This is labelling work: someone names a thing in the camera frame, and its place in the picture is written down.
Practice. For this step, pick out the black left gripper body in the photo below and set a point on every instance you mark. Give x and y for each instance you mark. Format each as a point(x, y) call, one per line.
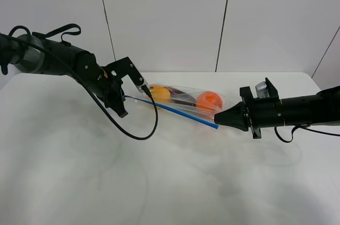
point(109, 87)

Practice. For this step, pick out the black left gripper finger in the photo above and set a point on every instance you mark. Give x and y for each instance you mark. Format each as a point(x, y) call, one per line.
point(118, 107)

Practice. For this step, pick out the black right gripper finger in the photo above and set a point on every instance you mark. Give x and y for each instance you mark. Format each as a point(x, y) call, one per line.
point(234, 117)

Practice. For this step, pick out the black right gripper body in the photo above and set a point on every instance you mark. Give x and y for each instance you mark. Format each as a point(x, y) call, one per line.
point(262, 112)

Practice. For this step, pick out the clear zip bag blue seal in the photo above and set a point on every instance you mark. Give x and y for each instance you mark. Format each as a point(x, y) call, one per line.
point(196, 114)

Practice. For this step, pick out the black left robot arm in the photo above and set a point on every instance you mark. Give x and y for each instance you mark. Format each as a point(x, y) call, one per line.
point(33, 55)

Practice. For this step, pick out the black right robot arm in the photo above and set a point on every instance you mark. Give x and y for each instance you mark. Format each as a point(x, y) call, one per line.
point(319, 109)

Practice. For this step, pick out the orange round fruit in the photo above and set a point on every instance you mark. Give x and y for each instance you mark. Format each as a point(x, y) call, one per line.
point(209, 100)

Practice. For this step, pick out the yellow round fruit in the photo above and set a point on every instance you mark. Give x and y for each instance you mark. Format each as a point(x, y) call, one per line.
point(160, 93)

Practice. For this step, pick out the dark purple eggplant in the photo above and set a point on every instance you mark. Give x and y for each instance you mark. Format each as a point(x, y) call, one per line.
point(182, 98)

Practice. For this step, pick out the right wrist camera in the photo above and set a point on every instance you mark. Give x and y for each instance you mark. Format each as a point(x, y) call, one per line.
point(266, 90)

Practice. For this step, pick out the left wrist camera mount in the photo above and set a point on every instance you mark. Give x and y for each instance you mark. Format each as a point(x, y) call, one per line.
point(124, 67)

